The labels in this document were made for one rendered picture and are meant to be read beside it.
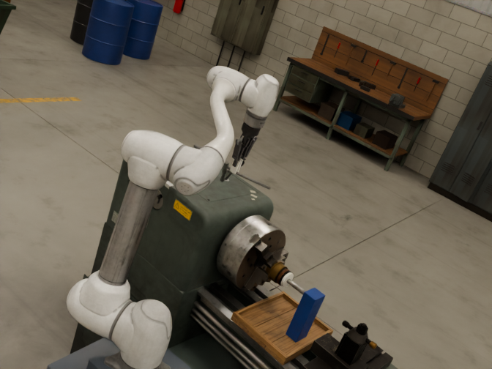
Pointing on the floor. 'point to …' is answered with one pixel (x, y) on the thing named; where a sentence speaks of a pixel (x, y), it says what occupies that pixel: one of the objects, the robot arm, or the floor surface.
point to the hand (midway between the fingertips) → (236, 165)
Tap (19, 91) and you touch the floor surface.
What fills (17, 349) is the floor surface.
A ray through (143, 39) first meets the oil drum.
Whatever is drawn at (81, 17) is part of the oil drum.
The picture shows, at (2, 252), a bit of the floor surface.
